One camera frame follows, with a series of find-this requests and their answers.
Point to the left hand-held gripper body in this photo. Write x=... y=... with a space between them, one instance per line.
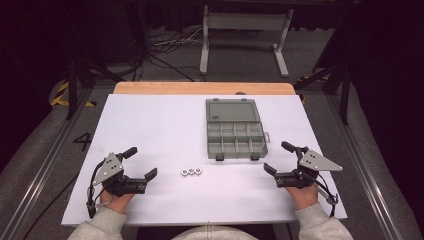
x=110 y=168

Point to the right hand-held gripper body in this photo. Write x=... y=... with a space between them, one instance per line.
x=316 y=161

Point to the person's left hand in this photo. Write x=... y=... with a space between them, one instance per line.
x=115 y=203

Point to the person's right hand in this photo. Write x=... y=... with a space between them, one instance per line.
x=305 y=197

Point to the silver hex nut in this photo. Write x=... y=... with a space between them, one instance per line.
x=198 y=170
x=184 y=171
x=191 y=170

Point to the white table cover board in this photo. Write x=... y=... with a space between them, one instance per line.
x=160 y=133

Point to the grey plastic compartment box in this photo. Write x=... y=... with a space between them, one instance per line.
x=233 y=133

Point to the black tripod stand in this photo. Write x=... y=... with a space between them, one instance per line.
x=344 y=93
x=72 y=86

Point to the person's torso in light clothing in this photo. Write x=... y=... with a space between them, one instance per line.
x=213 y=234

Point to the aluminium floor rail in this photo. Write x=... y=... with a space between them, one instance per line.
x=363 y=173
x=43 y=173

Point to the white metal stand frame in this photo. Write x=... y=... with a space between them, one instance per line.
x=245 y=21

